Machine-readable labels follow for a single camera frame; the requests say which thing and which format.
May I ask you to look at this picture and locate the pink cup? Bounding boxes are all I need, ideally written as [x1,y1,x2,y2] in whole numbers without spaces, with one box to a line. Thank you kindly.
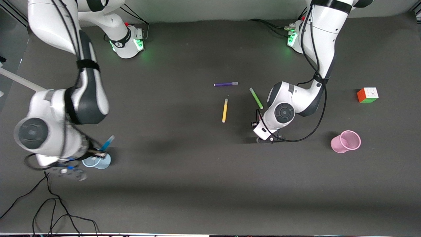
[331,130,361,154]

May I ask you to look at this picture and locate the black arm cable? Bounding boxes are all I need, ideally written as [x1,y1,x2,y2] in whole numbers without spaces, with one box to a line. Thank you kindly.
[25,0,109,171]
[256,7,328,143]

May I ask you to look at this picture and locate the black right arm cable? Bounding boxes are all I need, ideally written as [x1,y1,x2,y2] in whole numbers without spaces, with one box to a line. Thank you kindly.
[25,0,109,171]

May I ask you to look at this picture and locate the blue marker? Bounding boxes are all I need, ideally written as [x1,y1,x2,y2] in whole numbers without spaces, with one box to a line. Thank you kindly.
[99,135,115,152]

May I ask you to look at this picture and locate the black arm base cables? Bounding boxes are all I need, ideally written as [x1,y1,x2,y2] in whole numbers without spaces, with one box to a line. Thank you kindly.
[248,15,296,37]
[117,5,150,41]

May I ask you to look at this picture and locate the black left arm base cables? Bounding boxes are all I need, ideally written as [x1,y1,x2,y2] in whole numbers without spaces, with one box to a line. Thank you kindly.
[248,15,296,37]

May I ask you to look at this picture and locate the light blue cup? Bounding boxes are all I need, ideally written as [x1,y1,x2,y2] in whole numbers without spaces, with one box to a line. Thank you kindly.
[82,152,111,170]

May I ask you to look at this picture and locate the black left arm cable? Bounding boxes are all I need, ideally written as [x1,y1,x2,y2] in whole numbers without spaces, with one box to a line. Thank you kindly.
[256,7,328,143]

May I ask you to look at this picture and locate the black right arm base cables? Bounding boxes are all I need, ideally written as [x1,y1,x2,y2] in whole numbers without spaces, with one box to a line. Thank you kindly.
[117,5,150,41]

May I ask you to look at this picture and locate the green marker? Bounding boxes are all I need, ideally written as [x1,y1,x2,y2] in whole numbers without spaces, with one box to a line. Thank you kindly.
[249,87,263,109]

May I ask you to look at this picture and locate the loose black table cable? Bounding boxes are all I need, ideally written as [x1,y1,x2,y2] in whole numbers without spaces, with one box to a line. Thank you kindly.
[0,170,99,237]

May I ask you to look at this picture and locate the rubik's cube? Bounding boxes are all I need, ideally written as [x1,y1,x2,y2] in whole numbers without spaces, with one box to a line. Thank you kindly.
[357,87,379,103]

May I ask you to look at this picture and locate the white slanted bar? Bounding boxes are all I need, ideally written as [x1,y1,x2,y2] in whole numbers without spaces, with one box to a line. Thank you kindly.
[0,67,47,92]

